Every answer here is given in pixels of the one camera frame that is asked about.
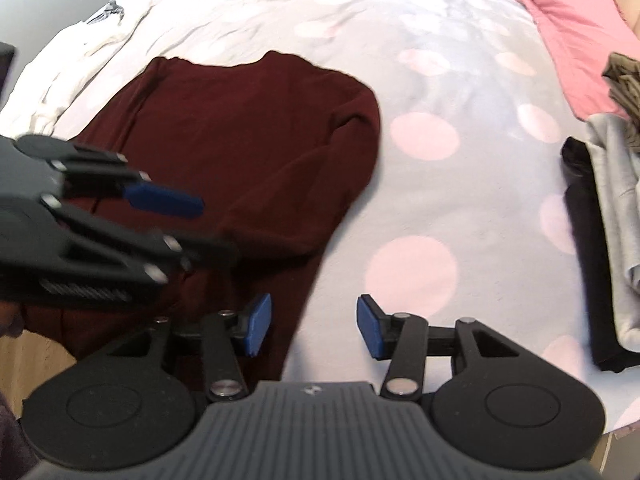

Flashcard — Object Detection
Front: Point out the dark red sweater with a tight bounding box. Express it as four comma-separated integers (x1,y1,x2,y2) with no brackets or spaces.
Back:
22,51,382,392

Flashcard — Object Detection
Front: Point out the black folded garment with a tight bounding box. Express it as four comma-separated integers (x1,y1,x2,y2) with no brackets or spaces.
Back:
560,137,640,374

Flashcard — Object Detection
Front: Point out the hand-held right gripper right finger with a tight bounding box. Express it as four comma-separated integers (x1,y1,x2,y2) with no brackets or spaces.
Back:
356,296,528,403

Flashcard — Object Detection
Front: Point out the light grey folded garment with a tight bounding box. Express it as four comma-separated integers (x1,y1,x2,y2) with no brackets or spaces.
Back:
585,114,640,354

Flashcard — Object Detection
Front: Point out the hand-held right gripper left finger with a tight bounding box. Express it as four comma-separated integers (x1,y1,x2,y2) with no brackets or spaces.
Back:
105,292,274,403

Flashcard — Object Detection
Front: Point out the pink pillow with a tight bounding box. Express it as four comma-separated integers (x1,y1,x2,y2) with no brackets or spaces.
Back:
507,0,640,122

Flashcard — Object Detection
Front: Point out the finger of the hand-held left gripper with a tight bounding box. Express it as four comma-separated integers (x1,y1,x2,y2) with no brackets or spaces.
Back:
15,135,204,221
42,196,242,285

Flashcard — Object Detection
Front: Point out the white garment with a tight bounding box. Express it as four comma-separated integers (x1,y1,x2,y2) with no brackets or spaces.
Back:
0,0,157,137

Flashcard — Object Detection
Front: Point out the small grey garment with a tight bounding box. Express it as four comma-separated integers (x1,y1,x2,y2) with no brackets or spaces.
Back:
85,0,126,26

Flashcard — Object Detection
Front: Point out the polka dot bed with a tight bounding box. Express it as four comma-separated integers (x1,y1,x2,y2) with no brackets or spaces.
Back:
0,0,640,437

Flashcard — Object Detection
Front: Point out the olive striped garment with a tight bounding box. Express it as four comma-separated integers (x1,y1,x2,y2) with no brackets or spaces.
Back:
602,52,640,154

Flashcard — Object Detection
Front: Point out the purple shaggy rug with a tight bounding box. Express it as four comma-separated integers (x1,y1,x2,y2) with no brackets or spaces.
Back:
0,392,39,480

